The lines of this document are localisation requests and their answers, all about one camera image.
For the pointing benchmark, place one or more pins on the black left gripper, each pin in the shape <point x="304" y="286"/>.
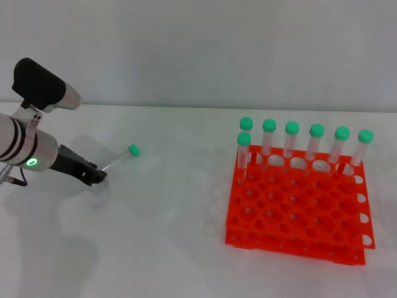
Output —
<point x="69" y="163"/>

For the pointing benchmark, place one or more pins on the clear test tube green cap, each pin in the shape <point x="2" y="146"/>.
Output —
<point x="292" y="127"/>
<point x="246" y="123"/>
<point x="134" y="150"/>
<point x="341" y="133"/>
<point x="244" y="138"/>
<point x="365" y="136"/>
<point x="316" y="130"/>
<point x="269" y="125"/>

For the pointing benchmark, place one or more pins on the orange plastic test tube rack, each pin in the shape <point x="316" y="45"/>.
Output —
<point x="294" y="211"/>

